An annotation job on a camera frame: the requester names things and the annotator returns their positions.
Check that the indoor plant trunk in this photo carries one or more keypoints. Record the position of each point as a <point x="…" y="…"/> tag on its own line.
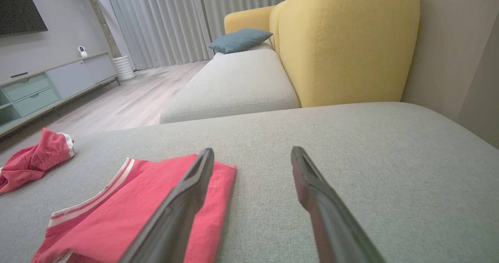
<point x="102" y="25"/>

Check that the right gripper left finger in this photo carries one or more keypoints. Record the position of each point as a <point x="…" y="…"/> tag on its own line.
<point x="175" y="216"/>

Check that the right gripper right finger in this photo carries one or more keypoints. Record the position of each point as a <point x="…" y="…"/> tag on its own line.
<point x="327" y="220"/>

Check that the black remote control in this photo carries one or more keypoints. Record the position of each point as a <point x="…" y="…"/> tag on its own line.
<point x="19" y="75"/>

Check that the black wall television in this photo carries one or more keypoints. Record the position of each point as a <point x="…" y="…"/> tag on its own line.
<point x="17" y="9"/>

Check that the white ribbed plant pot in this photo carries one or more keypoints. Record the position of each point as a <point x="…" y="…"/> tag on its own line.
<point x="124" y="68"/>

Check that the grey sofa seat cushion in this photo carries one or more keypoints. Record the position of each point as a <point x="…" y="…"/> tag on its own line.
<point x="234" y="87"/>

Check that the blue throw pillow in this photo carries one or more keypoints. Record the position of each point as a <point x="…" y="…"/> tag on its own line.
<point x="239" y="40"/>

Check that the yellow and grey sofa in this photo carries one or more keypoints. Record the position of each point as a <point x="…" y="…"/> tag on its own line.
<point x="370" y="169"/>

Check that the red basketball jersey shirt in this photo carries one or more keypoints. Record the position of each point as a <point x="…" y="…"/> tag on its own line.
<point x="117" y="224"/>

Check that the red shorts with white stripe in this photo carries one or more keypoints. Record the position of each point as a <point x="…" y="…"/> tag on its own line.
<point x="27" y="165"/>

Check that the yellow sofa backrest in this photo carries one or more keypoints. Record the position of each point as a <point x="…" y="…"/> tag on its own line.
<point x="343" y="48"/>
<point x="247" y="19"/>

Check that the grey green TV cabinet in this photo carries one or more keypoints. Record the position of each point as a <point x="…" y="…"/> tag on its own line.
<point x="70" y="79"/>

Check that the small white security camera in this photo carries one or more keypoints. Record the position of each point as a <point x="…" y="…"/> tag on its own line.
<point x="82" y="52"/>

